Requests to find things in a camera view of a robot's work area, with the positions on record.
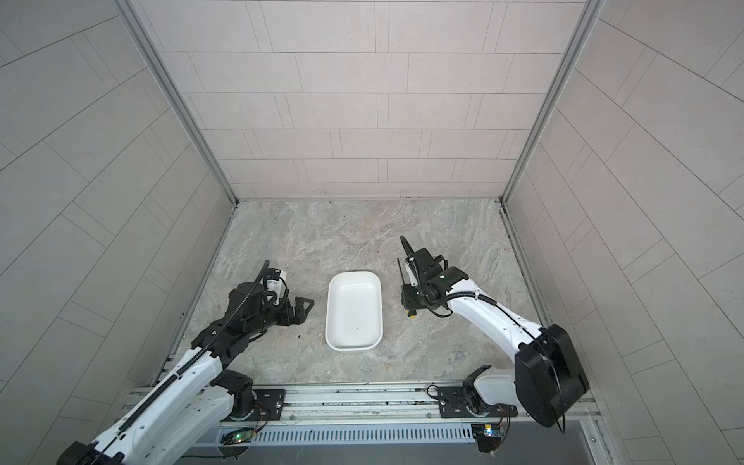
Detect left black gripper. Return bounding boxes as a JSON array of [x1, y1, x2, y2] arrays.
[[246, 295, 318, 337]]

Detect black yellow screwdriver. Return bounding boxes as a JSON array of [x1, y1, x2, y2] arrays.
[[397, 259, 418, 318]]

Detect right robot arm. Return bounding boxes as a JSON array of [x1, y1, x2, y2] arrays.
[[398, 236, 590, 428]]

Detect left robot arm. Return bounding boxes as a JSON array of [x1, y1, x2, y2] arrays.
[[57, 279, 315, 464]]

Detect white rectangular bin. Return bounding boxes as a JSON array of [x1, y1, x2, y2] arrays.
[[325, 271, 384, 352]]

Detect left green circuit board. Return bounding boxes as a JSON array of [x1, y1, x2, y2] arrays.
[[220, 427, 256, 447]]

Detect green circuit board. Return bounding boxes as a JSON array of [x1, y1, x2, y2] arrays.
[[471, 424, 507, 453], [220, 427, 256, 447]]

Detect right green circuit board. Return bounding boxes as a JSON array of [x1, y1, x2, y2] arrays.
[[471, 424, 507, 453]]

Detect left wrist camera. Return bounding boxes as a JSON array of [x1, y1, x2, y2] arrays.
[[263, 269, 287, 295]]

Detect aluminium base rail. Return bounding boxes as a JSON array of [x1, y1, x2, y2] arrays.
[[177, 371, 572, 427]]

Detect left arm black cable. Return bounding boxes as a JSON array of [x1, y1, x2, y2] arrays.
[[86, 260, 272, 460]]

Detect left corner aluminium post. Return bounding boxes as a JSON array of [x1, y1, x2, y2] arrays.
[[112, 0, 239, 207]]

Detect corner aluminium post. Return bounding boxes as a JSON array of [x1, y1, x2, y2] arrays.
[[112, 0, 239, 207], [501, 0, 604, 205]]

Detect right corner aluminium post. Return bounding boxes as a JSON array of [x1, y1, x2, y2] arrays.
[[501, 0, 604, 205]]

